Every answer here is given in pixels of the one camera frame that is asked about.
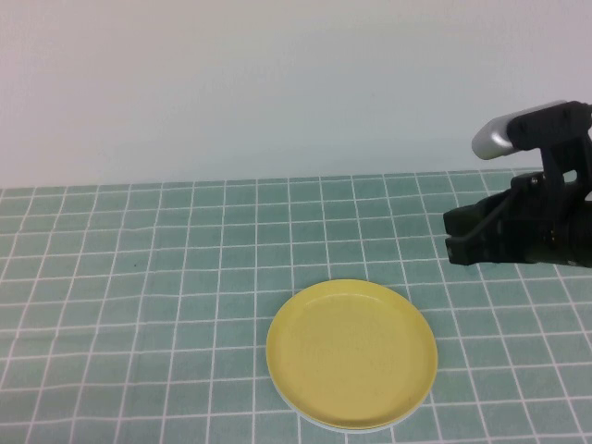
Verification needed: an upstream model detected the thin dark cable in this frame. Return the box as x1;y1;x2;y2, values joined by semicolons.
460;184;517;241

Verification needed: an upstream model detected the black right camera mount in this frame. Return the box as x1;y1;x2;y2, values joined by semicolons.
506;100;592;198

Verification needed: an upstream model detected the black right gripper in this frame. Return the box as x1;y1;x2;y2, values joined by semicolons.
442;171;592;270

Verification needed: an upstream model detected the green checked tablecloth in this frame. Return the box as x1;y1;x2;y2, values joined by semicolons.
0;165;592;444

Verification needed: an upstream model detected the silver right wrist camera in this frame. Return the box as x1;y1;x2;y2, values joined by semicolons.
471;99;569;161

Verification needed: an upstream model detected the white plastic plate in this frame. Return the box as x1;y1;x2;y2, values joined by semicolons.
273;386;417;435

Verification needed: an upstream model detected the yellow plastic plate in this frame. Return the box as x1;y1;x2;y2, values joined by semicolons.
265;278;439;430

